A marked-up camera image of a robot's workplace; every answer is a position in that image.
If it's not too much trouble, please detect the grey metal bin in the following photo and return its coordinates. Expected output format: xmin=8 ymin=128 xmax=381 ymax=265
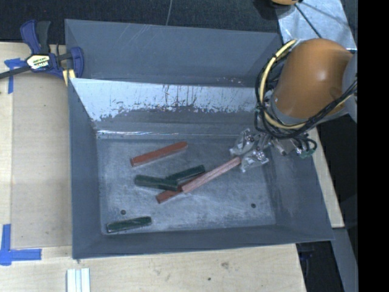
xmin=64 ymin=18 xmax=336 ymax=260

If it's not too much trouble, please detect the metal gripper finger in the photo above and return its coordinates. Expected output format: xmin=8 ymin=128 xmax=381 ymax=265
xmin=239 ymin=149 xmax=270 ymax=173
xmin=229 ymin=128 xmax=260 ymax=157

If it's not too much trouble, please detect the red-brown block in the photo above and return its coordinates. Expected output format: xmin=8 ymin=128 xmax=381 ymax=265
xmin=129 ymin=141 xmax=188 ymax=168
xmin=155 ymin=187 xmax=191 ymax=205
xmin=181 ymin=156 xmax=243 ymax=194

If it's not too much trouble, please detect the dark green flat block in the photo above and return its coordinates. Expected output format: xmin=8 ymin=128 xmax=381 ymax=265
xmin=165 ymin=164 xmax=207 ymax=184
xmin=134 ymin=174 xmax=181 ymax=192
xmin=106 ymin=215 xmax=153 ymax=234

